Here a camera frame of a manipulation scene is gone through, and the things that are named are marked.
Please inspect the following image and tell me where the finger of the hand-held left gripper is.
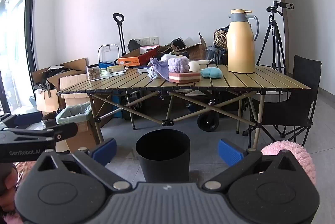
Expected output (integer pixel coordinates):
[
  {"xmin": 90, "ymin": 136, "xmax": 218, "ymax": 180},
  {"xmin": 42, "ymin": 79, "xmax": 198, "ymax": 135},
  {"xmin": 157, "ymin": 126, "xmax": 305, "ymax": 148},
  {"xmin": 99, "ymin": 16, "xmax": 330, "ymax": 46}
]
[
  {"xmin": 0, "ymin": 112, "xmax": 43, "ymax": 131},
  {"xmin": 0, "ymin": 123, "xmax": 78, "ymax": 141}
]

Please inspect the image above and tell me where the purple fluffy scrunchie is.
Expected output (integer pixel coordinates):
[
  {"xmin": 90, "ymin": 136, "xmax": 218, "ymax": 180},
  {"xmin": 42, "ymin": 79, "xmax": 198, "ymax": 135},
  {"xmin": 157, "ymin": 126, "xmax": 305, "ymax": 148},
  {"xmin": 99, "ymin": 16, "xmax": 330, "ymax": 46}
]
[{"xmin": 167, "ymin": 56, "xmax": 189, "ymax": 73}]

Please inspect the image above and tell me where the blue plush toy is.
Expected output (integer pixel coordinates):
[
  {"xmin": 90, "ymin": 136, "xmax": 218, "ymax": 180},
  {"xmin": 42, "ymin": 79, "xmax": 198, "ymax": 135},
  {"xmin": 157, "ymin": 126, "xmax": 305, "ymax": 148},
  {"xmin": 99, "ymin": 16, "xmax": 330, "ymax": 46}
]
[{"xmin": 200, "ymin": 67, "xmax": 223, "ymax": 79}]

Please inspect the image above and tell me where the black trolley handle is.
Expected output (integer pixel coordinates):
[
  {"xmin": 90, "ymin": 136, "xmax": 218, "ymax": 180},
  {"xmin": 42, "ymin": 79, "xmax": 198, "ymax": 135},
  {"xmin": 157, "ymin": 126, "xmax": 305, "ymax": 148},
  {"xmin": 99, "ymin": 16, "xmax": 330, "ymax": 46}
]
[{"xmin": 113, "ymin": 13, "xmax": 128, "ymax": 57}]

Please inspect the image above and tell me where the wicker ball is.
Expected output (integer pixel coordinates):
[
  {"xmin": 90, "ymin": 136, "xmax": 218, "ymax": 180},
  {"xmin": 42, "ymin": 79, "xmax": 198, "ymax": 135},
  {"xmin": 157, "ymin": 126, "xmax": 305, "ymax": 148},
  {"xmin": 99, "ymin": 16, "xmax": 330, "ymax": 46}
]
[{"xmin": 214, "ymin": 31, "xmax": 229, "ymax": 48}]

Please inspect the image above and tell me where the black bag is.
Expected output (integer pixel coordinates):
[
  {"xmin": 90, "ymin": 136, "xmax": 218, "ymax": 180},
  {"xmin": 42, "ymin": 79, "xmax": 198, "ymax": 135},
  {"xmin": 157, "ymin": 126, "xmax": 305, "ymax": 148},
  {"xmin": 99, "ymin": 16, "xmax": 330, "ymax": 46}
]
[{"xmin": 127, "ymin": 40, "xmax": 142, "ymax": 51}]

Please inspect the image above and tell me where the large open cardboard box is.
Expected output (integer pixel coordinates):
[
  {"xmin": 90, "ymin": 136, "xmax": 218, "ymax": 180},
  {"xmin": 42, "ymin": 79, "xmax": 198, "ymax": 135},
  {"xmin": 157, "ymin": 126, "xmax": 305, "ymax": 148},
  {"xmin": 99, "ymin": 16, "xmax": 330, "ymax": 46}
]
[{"xmin": 32, "ymin": 58, "xmax": 89, "ymax": 113}]

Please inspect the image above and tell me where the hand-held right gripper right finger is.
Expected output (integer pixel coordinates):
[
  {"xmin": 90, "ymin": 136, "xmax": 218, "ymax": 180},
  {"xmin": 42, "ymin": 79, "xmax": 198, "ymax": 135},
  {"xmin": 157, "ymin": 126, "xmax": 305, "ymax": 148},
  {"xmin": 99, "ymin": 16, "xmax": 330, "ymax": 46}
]
[{"xmin": 203, "ymin": 139, "xmax": 300, "ymax": 192}]

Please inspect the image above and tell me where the black folding chair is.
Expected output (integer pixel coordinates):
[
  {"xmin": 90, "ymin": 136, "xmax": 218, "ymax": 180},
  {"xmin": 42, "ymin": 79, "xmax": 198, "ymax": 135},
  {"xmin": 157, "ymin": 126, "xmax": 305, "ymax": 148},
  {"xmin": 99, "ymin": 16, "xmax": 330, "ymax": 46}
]
[{"xmin": 242, "ymin": 55, "xmax": 322, "ymax": 146}]

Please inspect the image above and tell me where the black round bin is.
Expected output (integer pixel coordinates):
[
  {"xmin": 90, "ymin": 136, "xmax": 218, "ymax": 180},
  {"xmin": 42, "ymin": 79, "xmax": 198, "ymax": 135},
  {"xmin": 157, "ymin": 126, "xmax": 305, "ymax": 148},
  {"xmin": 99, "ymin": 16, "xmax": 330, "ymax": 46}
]
[{"xmin": 135, "ymin": 129, "xmax": 191, "ymax": 183}]

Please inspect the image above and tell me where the white round roll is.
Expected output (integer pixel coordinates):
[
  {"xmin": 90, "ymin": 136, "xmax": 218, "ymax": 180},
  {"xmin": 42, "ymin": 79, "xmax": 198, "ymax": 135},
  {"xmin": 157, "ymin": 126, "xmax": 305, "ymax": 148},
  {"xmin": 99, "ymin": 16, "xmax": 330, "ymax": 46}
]
[{"xmin": 188, "ymin": 61, "xmax": 201, "ymax": 73}]

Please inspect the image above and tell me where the folding wagon with black wheels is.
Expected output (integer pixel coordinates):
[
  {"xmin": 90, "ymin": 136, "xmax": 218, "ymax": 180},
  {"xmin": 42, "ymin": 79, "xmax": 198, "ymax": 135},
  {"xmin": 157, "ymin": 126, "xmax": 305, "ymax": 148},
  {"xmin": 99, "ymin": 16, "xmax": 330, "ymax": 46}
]
[{"xmin": 183, "ymin": 89, "xmax": 248, "ymax": 133}]

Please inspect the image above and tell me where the tan folding table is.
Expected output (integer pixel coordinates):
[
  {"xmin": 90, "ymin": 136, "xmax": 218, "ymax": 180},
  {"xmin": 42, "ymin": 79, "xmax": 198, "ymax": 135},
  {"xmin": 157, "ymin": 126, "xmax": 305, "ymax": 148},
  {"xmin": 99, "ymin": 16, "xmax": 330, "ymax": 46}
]
[{"xmin": 56, "ymin": 64, "xmax": 312, "ymax": 152}]

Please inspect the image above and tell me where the purple drawstring pouch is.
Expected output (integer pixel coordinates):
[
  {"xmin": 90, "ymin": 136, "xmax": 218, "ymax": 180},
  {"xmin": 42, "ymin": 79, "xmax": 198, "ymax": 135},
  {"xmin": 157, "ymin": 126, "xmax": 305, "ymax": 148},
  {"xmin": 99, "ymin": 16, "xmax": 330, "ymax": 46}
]
[{"xmin": 147, "ymin": 58, "xmax": 170, "ymax": 81}]

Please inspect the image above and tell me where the open brown cardboard box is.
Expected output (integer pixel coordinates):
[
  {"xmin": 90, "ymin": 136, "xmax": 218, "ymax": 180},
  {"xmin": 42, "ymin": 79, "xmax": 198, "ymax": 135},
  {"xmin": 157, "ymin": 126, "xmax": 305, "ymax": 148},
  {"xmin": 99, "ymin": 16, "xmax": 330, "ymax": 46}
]
[{"xmin": 171, "ymin": 32, "xmax": 208, "ymax": 60}]

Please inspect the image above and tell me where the clear snack jar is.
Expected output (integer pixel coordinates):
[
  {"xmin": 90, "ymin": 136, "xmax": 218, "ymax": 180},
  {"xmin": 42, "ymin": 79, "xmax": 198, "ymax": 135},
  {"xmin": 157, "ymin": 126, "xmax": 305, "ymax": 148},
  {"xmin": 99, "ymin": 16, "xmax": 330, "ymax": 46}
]
[{"xmin": 86, "ymin": 64, "xmax": 101, "ymax": 81}]

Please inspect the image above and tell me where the cardboard box with plastic liner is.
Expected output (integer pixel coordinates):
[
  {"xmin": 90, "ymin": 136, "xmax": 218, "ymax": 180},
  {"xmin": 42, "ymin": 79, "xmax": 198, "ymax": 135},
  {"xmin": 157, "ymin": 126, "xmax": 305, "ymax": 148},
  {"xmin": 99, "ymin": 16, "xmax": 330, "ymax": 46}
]
[{"xmin": 55, "ymin": 102, "xmax": 99, "ymax": 154}]

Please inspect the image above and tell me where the person's left hand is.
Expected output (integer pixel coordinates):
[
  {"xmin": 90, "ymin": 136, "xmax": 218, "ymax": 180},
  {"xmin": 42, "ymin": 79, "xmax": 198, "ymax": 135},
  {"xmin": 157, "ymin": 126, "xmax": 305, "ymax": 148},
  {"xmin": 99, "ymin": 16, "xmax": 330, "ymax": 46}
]
[{"xmin": 3, "ymin": 169, "xmax": 19, "ymax": 190}]

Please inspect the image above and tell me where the yellow thermos jug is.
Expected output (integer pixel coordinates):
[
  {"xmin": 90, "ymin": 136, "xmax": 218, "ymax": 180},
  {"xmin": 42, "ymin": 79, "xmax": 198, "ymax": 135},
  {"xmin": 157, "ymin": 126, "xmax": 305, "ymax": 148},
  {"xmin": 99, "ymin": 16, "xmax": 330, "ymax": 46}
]
[{"xmin": 227, "ymin": 9, "xmax": 259, "ymax": 73}]

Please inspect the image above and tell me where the metal folding frame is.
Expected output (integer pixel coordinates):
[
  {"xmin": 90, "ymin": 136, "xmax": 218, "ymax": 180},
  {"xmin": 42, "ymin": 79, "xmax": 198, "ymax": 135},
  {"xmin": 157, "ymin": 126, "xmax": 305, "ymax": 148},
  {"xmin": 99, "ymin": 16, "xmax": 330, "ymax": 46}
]
[{"xmin": 98, "ymin": 44, "xmax": 120, "ymax": 63}]

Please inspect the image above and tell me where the black door frame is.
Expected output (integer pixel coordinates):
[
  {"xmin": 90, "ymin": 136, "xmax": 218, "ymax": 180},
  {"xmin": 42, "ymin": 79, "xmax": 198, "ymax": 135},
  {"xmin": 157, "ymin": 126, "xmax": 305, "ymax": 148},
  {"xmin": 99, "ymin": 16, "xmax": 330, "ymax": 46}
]
[{"xmin": 0, "ymin": 0, "xmax": 40, "ymax": 116}]

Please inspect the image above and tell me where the pink sponge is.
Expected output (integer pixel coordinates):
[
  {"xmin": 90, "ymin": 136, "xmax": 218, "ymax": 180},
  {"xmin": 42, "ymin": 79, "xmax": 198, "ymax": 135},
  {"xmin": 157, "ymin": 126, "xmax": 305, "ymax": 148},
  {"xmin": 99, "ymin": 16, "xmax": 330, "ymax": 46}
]
[{"xmin": 168, "ymin": 70, "xmax": 201, "ymax": 83}]

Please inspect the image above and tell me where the blue storage box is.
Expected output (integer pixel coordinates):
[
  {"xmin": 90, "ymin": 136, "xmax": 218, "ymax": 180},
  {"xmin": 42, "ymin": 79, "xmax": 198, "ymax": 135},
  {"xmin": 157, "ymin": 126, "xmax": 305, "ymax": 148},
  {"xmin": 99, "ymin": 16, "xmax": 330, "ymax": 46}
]
[{"xmin": 112, "ymin": 105, "xmax": 126, "ymax": 119}]

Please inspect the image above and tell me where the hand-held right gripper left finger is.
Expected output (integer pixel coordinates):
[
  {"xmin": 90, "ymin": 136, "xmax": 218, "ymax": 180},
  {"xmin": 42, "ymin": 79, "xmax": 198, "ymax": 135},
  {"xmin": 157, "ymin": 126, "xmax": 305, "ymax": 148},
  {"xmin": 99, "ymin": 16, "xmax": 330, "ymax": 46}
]
[{"xmin": 36, "ymin": 138, "xmax": 132, "ymax": 192}]

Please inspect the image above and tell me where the pink fluffy rug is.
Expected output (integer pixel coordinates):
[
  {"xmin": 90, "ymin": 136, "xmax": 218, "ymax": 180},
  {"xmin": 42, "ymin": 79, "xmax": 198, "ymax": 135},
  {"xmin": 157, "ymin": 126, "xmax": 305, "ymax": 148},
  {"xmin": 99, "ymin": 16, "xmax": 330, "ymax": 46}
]
[{"xmin": 0, "ymin": 140, "xmax": 317, "ymax": 224}]

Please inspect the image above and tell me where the blue flat box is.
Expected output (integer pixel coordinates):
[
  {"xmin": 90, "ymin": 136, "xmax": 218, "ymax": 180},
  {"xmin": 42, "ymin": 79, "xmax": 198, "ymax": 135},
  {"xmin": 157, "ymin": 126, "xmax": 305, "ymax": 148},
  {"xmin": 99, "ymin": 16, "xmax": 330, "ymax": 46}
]
[{"xmin": 99, "ymin": 60, "xmax": 118, "ymax": 70}]

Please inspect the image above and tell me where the white green packet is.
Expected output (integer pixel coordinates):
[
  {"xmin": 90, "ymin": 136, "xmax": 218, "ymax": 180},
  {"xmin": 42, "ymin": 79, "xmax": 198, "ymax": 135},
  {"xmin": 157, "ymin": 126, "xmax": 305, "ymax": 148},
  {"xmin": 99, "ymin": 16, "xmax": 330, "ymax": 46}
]
[{"xmin": 106, "ymin": 65, "xmax": 126, "ymax": 74}]

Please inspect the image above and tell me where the black camera tripod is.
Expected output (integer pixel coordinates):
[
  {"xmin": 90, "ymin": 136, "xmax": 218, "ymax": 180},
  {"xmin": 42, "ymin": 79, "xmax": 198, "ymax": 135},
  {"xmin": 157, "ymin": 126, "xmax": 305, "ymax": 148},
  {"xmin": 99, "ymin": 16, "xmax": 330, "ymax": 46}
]
[{"xmin": 256, "ymin": 0, "xmax": 294, "ymax": 75}]

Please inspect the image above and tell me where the orange cardboard box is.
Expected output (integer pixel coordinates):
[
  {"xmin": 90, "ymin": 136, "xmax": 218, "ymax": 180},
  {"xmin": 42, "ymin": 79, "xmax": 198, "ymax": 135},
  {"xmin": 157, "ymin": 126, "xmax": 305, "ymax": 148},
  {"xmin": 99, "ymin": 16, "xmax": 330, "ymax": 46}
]
[{"xmin": 118, "ymin": 45, "xmax": 161, "ymax": 66}]

